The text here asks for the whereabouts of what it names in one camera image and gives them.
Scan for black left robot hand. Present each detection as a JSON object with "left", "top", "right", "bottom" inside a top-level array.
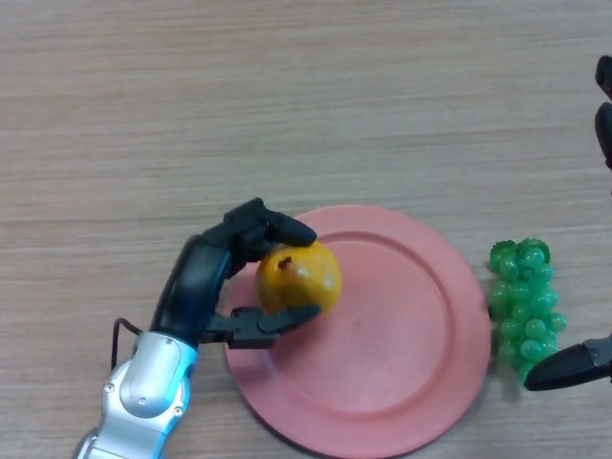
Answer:
[{"left": 149, "top": 197, "right": 322, "bottom": 351}]

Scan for pink round plate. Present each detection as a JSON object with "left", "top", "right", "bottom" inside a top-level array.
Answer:
[{"left": 223, "top": 205, "right": 492, "bottom": 459}]

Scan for green plastic grape bunch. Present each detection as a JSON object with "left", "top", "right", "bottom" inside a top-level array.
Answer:
[{"left": 486, "top": 237, "right": 570, "bottom": 386}]

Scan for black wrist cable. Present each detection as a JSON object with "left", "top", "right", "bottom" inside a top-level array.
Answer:
[{"left": 110, "top": 317, "right": 144, "bottom": 372}]

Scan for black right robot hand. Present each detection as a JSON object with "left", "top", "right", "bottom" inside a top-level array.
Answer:
[{"left": 524, "top": 55, "right": 612, "bottom": 392}]

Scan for yellow pear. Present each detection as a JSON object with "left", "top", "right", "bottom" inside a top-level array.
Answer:
[{"left": 255, "top": 240, "right": 343, "bottom": 317}]

